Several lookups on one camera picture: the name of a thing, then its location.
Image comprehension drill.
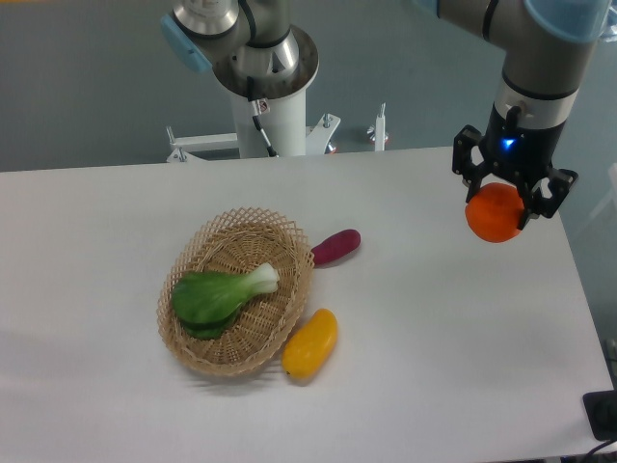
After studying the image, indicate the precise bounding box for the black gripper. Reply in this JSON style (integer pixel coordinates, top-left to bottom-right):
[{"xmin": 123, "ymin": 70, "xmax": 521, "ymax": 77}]
[{"xmin": 452, "ymin": 107, "xmax": 578, "ymax": 231}]

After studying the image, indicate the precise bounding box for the orange fruit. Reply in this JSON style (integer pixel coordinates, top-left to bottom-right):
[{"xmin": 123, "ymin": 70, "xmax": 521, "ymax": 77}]
[{"xmin": 465, "ymin": 182, "xmax": 523, "ymax": 243}]

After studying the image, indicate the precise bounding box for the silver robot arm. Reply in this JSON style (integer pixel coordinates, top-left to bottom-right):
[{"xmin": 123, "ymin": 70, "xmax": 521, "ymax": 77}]
[{"xmin": 160, "ymin": 1, "xmax": 610, "ymax": 236}]

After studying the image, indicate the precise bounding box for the woven wicker basket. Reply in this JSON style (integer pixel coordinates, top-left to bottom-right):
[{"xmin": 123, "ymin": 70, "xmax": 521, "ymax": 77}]
[{"xmin": 157, "ymin": 207, "xmax": 313, "ymax": 377}]

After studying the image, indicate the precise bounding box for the purple sweet potato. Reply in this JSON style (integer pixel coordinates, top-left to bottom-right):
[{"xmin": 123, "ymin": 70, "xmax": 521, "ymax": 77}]
[{"xmin": 311, "ymin": 229, "xmax": 362, "ymax": 266}]

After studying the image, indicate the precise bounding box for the black device at edge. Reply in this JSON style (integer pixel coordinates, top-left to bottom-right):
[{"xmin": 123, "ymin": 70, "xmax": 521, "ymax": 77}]
[{"xmin": 582, "ymin": 390, "xmax": 616, "ymax": 441}]

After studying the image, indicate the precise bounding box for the yellow mango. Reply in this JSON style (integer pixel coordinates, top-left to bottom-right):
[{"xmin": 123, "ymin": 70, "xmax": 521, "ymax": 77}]
[{"xmin": 282, "ymin": 309, "xmax": 338, "ymax": 381}]

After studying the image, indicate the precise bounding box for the green bok choy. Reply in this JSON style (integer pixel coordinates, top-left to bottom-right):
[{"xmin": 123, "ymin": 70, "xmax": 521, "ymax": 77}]
[{"xmin": 171, "ymin": 262, "xmax": 280, "ymax": 340}]

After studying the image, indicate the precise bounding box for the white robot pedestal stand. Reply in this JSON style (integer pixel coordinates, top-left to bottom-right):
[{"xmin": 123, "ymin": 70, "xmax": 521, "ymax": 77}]
[{"xmin": 165, "ymin": 89, "xmax": 390, "ymax": 164}]

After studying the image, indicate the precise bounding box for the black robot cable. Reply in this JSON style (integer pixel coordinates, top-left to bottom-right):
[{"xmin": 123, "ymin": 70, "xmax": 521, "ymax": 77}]
[{"xmin": 246, "ymin": 75, "xmax": 280, "ymax": 158}]

